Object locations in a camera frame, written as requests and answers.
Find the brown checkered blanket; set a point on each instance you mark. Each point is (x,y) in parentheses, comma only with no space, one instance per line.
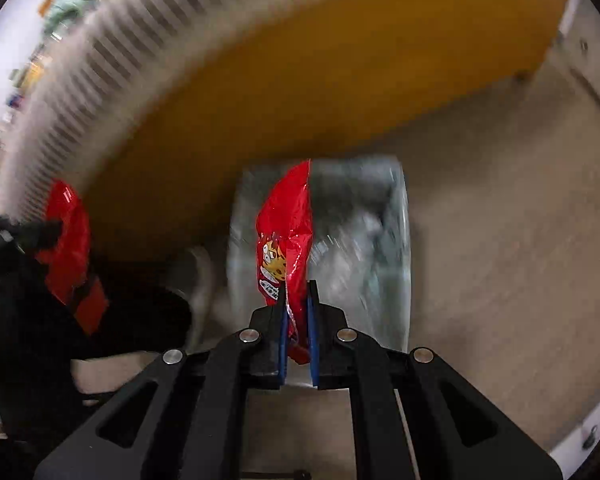
(130,35)

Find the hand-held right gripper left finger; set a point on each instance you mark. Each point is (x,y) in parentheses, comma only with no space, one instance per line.
(282,350)

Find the red snack packet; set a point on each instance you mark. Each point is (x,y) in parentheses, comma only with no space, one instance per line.
(72,255)
(285,220)

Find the white wardrobe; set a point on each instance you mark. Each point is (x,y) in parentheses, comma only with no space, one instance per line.
(590,60)

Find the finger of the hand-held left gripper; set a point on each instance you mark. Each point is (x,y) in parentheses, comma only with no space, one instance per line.
(30,232)

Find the trash bin with clear liner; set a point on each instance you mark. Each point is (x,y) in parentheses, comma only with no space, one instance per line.
(360,240)

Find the wooden bed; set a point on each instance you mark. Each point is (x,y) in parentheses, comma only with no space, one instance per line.
(280,110)

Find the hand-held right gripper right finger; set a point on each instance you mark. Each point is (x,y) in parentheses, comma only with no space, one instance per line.
(313,350)

